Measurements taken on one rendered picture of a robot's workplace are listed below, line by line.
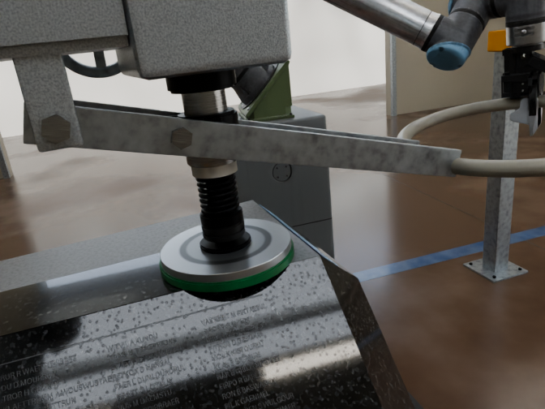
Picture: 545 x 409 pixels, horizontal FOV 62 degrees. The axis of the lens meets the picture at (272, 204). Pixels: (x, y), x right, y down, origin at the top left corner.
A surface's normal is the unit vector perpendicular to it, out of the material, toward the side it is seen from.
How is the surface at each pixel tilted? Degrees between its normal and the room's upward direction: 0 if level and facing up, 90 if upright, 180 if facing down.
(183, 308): 45
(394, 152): 90
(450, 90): 90
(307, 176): 90
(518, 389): 0
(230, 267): 0
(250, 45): 90
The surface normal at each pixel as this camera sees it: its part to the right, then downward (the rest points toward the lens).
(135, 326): 0.15, -0.46
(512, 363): -0.11, -0.94
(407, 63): 0.29, 0.29
